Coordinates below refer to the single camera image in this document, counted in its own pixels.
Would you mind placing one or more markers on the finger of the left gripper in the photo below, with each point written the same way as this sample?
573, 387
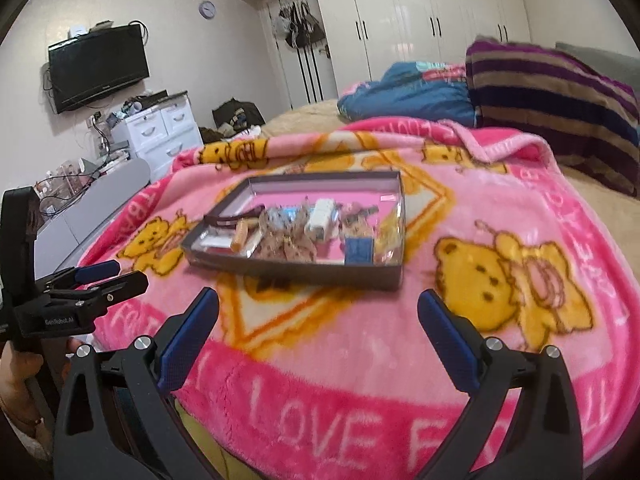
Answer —
77, 309
72, 278

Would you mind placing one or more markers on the wall mounted black television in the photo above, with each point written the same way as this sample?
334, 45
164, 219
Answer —
92, 66

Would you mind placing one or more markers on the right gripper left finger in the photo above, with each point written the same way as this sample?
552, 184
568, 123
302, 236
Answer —
117, 418

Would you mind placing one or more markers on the shallow grey cardboard box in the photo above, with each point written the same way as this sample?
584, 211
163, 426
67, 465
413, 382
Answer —
362, 200

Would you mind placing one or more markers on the earring card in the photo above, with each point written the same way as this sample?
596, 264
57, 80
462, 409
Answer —
214, 240

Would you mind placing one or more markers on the white door with hanging bags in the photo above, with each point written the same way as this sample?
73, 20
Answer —
304, 75

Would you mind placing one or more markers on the round wall clock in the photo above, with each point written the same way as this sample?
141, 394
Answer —
207, 10

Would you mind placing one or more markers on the white wardrobe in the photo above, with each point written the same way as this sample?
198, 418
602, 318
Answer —
365, 37

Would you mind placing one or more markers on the black bag on floor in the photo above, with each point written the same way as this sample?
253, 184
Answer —
233, 119

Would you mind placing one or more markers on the blue floral quilt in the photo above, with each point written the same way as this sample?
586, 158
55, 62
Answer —
425, 90

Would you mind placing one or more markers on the purple striped blanket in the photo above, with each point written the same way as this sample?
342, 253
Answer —
589, 120

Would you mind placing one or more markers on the white drawer dresser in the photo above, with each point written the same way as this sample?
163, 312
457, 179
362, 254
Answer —
160, 133

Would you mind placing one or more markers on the small blue box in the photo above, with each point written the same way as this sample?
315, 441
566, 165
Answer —
359, 250

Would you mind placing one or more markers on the white small packet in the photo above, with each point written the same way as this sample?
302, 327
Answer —
320, 221

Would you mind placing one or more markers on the pink bear fleece blanket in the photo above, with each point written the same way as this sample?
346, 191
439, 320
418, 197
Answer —
306, 381

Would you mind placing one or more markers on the person's left hand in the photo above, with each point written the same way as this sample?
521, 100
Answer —
17, 403

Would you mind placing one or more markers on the maroon hair clip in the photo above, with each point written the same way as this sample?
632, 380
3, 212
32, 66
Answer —
230, 222

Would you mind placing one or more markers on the grey headboard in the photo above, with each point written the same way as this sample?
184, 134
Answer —
622, 68

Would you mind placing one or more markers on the pearl hair accessory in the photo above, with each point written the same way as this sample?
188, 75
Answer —
389, 239

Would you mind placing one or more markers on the spotted fabric scrunchie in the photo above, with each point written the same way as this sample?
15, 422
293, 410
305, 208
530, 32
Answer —
283, 235

